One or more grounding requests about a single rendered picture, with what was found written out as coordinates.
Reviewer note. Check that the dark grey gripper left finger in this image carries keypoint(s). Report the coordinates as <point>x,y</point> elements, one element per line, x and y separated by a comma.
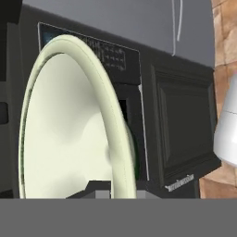
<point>92,189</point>

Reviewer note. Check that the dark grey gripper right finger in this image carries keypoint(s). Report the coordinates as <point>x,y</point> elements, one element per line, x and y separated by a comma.
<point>145,194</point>

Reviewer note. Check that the pale green bowl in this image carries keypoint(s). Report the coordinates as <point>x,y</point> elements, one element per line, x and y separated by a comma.
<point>64,123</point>

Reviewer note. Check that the dark panelled cabinet door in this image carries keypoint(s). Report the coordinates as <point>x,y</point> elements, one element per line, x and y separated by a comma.
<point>185,123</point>

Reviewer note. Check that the grey cabinet door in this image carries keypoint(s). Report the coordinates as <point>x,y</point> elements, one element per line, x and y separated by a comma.
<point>129,21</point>

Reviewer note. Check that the white rounded vessel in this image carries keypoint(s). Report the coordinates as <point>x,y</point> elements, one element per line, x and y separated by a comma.
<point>227,135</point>

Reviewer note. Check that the black appliance with control panel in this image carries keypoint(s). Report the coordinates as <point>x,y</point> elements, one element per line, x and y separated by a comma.
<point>129,64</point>

